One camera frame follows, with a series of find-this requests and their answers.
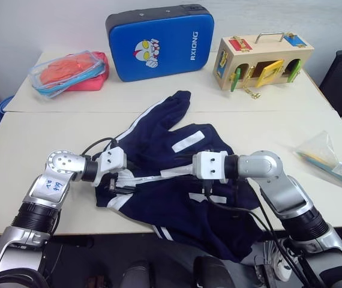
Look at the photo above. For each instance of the red fabric pouch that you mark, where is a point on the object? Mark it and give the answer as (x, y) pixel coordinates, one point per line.
(91, 84)

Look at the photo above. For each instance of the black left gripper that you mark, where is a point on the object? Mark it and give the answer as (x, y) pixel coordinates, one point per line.
(114, 183)

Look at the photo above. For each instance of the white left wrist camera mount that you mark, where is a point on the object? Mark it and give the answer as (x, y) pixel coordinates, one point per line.
(111, 157)

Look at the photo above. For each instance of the white sneaker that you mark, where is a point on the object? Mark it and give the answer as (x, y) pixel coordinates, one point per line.
(285, 264)

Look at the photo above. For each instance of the clear pouch with red items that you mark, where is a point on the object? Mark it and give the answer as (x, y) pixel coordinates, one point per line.
(63, 70)

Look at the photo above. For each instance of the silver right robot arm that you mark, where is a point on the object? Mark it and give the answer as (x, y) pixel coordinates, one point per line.
(288, 195)

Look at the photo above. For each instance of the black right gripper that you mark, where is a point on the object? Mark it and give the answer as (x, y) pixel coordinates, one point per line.
(190, 163)

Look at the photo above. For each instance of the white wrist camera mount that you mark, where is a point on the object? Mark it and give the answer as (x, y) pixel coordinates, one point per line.
(111, 157)
(210, 165)

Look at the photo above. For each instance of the wooden lock box toy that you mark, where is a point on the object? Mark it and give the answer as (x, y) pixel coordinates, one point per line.
(264, 51)

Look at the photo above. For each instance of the clear bag of colourful sticks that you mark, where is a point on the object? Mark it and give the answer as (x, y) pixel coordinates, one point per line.
(339, 168)

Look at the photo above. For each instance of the blue round plastic container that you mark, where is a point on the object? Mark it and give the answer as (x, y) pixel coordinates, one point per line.
(1, 109)

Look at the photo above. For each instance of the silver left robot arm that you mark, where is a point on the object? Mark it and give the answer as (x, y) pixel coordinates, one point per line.
(51, 177)

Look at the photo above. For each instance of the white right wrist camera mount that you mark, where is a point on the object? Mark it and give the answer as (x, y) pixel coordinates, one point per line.
(210, 165)

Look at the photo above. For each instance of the blue cartoon case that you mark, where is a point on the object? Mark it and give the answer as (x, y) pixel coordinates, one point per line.
(159, 48)

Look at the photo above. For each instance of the navy blue zip jacket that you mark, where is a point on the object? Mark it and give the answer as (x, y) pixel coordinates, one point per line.
(171, 207)

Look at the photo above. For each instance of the grey rounded shape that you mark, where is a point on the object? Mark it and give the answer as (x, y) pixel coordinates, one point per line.
(138, 276)

